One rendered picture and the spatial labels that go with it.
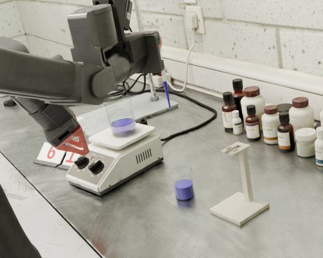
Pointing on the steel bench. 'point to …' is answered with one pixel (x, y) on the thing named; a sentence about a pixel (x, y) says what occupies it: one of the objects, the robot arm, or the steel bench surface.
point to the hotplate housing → (123, 163)
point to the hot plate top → (115, 144)
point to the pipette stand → (238, 212)
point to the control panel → (85, 174)
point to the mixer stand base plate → (100, 115)
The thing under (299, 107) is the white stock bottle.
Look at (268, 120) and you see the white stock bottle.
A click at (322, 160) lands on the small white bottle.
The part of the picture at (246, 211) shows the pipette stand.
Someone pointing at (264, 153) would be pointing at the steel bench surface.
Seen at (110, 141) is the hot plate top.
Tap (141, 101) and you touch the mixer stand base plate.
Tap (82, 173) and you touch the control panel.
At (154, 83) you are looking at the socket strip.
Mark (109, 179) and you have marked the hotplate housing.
